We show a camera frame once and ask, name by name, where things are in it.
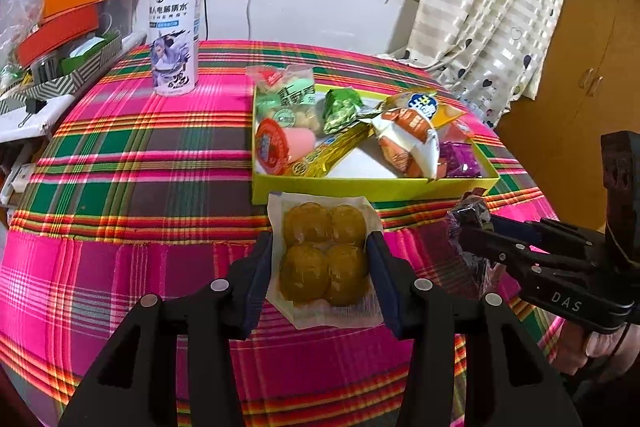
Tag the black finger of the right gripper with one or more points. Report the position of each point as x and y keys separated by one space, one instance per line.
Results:
x=512 y=244

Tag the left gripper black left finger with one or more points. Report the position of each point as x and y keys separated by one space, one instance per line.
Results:
x=132 y=382

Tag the purple snack packet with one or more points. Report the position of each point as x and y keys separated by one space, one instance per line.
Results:
x=467 y=166

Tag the white orange snack bag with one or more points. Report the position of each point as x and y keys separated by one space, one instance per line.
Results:
x=408 y=141

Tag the yellow blue-logo snack bag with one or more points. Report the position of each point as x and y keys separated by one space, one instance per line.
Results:
x=428 y=104

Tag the yellow round pastries pack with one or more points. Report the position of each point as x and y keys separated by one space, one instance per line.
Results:
x=320 y=273

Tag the yellow sausage stick packet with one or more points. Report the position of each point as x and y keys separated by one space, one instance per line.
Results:
x=320 y=161

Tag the green crinkled snack packet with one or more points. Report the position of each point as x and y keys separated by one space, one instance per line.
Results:
x=341 y=108

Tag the pink sausage snack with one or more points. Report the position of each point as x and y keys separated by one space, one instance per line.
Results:
x=276 y=147

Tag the clear green-label nut snack bag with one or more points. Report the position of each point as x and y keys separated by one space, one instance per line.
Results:
x=285 y=95

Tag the dark round-logo snack packet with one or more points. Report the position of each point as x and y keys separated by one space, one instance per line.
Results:
x=467 y=223

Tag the small red round snack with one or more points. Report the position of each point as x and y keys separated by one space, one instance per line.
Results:
x=445 y=166

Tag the right hand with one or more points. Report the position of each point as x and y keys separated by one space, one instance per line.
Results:
x=576 y=347

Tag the wooden wardrobe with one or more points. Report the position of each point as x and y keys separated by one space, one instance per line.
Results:
x=589 y=87

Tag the plaid pink tablecloth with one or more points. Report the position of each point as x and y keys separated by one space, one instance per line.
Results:
x=138 y=193

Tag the yellow-green shallow box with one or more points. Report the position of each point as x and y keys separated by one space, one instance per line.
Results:
x=365 y=172

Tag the heart-patterned striped curtain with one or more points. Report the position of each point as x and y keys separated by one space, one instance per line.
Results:
x=486 y=53

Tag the striped black white box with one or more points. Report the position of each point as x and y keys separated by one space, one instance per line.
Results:
x=70 y=83

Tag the red box lid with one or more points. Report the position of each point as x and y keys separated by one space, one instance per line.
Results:
x=56 y=32

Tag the white labelled drink bottle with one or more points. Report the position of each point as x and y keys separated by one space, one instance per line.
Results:
x=174 y=34

